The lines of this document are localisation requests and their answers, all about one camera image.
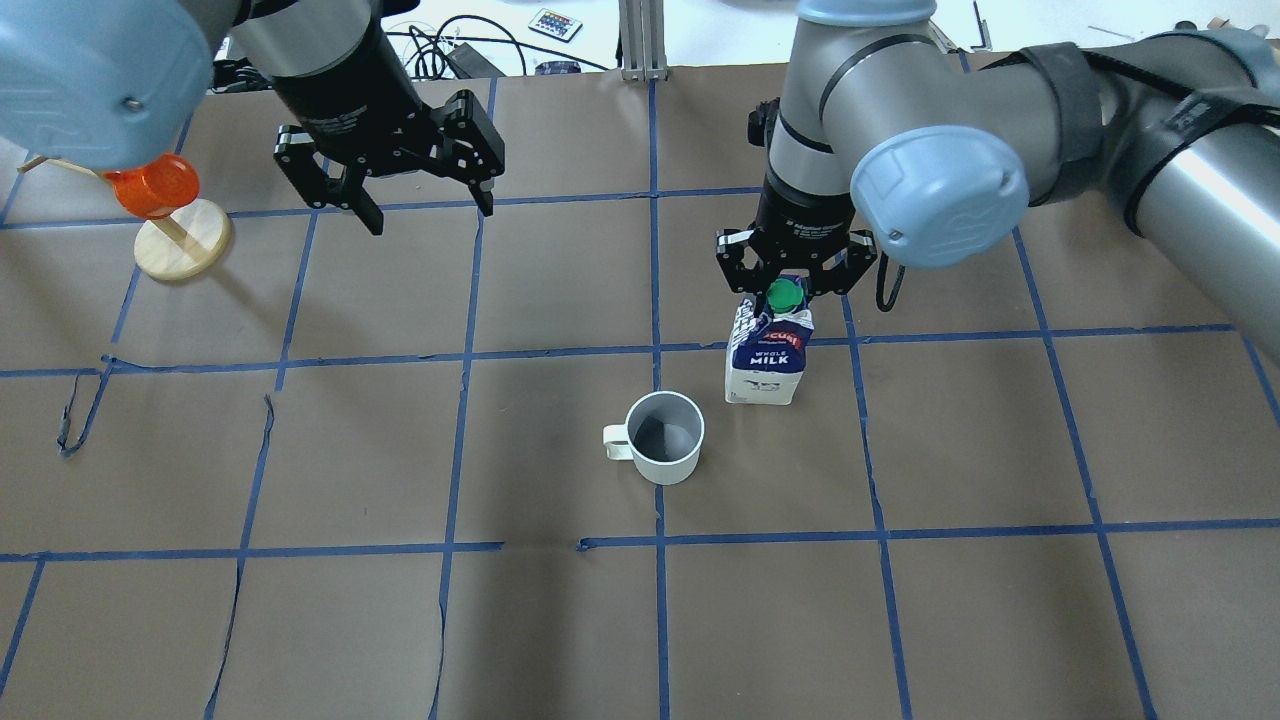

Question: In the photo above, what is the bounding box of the wooden mug tree stand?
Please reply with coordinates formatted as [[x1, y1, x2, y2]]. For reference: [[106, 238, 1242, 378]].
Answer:
[[15, 155, 234, 283]]

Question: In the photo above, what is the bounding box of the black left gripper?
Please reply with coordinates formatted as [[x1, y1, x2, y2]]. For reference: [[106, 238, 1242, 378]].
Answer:
[[271, 22, 506, 236]]

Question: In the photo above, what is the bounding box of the orange cup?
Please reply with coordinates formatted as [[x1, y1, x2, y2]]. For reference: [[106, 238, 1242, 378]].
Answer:
[[101, 152, 201, 220]]

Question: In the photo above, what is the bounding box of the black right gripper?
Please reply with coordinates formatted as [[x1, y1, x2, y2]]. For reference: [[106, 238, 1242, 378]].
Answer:
[[716, 179, 878, 299]]

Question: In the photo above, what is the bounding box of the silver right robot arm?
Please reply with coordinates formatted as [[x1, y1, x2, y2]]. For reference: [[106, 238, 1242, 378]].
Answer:
[[716, 1, 1279, 359]]

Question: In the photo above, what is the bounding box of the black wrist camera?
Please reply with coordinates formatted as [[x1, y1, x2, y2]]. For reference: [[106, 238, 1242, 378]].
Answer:
[[748, 97, 781, 150]]

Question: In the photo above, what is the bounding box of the blue white milk carton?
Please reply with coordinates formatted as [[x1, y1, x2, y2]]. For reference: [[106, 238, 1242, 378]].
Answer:
[[724, 274, 815, 406]]

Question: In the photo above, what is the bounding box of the white ribbed mug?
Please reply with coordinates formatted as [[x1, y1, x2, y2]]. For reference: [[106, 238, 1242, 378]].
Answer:
[[602, 391, 707, 486]]

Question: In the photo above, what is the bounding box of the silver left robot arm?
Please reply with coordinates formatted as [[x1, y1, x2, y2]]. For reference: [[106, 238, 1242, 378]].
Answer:
[[1, 1, 506, 234]]

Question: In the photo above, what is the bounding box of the aluminium frame post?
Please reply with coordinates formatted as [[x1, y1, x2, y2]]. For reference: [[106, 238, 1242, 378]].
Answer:
[[618, 0, 669, 82]]

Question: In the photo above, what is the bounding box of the small remote control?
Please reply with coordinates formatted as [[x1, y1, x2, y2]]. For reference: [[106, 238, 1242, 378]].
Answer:
[[527, 8, 582, 44]]

